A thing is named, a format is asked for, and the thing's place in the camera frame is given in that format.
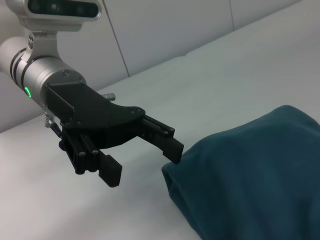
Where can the silver left wrist depth camera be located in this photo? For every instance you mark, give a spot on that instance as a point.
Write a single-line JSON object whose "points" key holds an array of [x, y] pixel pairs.
{"points": [[60, 10]]}

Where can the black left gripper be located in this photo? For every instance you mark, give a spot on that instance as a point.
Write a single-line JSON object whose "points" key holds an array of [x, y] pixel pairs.
{"points": [[92, 115]]}

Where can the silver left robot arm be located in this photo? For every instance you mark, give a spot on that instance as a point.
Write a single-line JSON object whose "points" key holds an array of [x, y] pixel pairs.
{"points": [[30, 67]]}

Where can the teal blue shirt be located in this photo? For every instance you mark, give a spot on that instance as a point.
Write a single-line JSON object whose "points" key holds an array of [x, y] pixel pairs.
{"points": [[250, 180]]}

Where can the silver left camera mount bracket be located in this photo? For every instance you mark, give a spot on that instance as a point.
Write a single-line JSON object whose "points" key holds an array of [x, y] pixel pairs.
{"points": [[42, 46]]}

